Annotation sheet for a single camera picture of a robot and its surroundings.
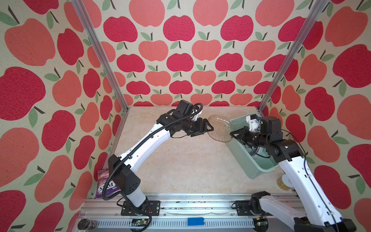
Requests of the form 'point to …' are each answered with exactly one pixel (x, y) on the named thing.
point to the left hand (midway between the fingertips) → (211, 134)
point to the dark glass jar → (85, 224)
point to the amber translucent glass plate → (222, 127)
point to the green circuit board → (139, 222)
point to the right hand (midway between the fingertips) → (231, 136)
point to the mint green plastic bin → (253, 165)
